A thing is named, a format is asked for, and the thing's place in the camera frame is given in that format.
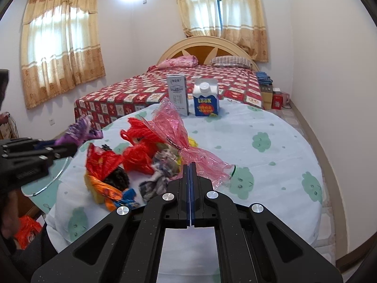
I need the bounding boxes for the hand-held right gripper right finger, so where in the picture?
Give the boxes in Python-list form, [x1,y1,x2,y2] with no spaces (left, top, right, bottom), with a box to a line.
[191,163,344,283]

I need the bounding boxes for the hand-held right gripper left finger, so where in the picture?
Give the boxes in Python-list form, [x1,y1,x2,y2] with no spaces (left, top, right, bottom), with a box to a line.
[31,163,192,283]

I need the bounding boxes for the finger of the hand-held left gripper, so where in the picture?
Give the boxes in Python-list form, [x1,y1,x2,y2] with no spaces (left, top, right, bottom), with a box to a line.
[0,144,78,166]
[0,137,57,154]

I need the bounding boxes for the purple wrapper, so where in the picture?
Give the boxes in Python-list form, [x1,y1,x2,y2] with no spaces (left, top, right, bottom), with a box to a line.
[54,115,104,148]

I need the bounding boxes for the red plastic bag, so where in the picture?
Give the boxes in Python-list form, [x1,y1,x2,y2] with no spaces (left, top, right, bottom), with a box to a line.
[85,143,125,183]

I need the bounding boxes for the person's left hand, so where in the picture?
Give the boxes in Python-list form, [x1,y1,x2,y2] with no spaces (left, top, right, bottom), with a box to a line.
[0,190,20,240]

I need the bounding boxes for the brown wooden cabinet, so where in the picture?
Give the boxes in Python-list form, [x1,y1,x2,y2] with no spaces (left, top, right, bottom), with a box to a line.
[16,189,45,221]

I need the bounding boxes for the grey crumpled printed wrapper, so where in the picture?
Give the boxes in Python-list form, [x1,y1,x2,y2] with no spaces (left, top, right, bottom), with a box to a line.
[138,150,181,204]

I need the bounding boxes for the blue crumpled wrapper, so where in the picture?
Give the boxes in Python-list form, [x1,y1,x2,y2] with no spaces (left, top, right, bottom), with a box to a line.
[122,188,140,210]

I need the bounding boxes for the orange plastic bag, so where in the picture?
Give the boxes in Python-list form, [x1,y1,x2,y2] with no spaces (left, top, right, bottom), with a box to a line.
[14,215,42,250]

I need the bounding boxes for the orange yellow snack wrapper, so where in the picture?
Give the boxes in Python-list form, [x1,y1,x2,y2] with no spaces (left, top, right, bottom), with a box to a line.
[85,173,126,212]

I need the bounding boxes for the black scouring pad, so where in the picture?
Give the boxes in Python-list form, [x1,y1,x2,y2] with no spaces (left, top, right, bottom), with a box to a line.
[103,167,131,190]

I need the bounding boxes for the red mesh net bag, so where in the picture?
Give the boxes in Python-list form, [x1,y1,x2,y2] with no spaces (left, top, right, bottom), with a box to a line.
[120,117,166,175]

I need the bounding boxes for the pink cellophane wrapper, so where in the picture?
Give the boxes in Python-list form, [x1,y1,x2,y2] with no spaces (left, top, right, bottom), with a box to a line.
[151,98,237,190]

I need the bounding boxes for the person's dark clothing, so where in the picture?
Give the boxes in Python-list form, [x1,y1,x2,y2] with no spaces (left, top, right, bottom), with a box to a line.
[10,226,59,280]

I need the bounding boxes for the bed with red quilt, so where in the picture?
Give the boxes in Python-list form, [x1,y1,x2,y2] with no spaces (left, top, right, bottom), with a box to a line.
[74,65,263,130]

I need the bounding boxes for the white blue milk carton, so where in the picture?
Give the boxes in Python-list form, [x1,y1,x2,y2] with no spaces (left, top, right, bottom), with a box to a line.
[193,79,220,117]

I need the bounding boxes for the beige patterned wide curtain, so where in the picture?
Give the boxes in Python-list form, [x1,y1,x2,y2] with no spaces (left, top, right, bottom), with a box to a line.
[20,0,106,110]

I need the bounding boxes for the tall white carton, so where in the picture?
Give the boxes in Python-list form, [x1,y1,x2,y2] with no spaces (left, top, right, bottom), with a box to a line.
[167,75,187,116]

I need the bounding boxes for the brown cardboard box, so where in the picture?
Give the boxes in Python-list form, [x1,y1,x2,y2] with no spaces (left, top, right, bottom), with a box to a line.
[260,84,275,110]

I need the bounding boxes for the pink pillow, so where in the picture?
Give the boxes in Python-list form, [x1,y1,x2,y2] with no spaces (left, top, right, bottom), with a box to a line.
[156,55,198,69]

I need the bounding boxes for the folded blue cloths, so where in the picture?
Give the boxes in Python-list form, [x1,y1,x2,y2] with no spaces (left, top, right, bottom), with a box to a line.
[256,71,273,85]

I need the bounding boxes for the striped pillow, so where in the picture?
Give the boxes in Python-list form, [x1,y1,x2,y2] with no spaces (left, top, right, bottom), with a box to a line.
[211,56,253,68]

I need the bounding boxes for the cream wooden headboard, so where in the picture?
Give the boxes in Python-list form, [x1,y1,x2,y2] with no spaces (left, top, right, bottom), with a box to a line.
[156,35,260,71]

